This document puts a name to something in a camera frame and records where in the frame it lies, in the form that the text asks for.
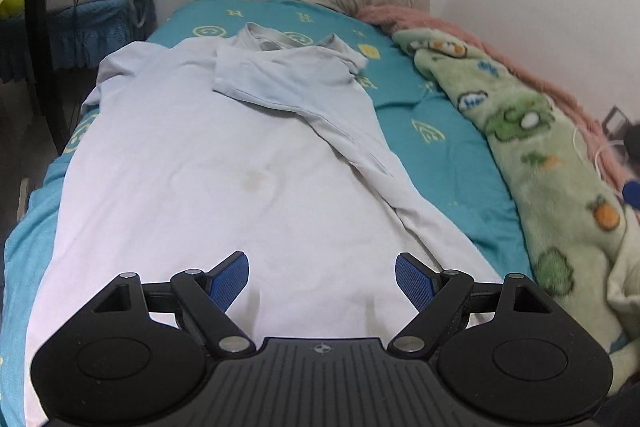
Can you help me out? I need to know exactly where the white t-shirt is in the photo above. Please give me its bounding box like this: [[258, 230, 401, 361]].
[[24, 23, 504, 427]]

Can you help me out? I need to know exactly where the white desk with dark top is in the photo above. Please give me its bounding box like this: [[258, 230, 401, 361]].
[[0, 0, 71, 156]]

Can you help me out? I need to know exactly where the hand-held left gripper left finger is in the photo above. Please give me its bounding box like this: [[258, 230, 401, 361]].
[[70, 251, 257, 358]]

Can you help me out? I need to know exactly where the pink fluffy blanket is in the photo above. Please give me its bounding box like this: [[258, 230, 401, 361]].
[[356, 4, 632, 188]]

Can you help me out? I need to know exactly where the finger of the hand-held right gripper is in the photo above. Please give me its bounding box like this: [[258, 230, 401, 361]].
[[621, 179, 640, 210]]

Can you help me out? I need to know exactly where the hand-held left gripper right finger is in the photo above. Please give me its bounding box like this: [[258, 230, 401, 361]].
[[386, 252, 572, 358]]

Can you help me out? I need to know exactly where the small grey box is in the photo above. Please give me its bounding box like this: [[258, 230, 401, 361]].
[[602, 106, 629, 134]]

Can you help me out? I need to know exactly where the white charging cable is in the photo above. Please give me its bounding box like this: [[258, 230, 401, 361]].
[[572, 127, 632, 198]]

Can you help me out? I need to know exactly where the green cartoon print blanket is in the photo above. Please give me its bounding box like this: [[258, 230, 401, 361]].
[[392, 29, 640, 399]]

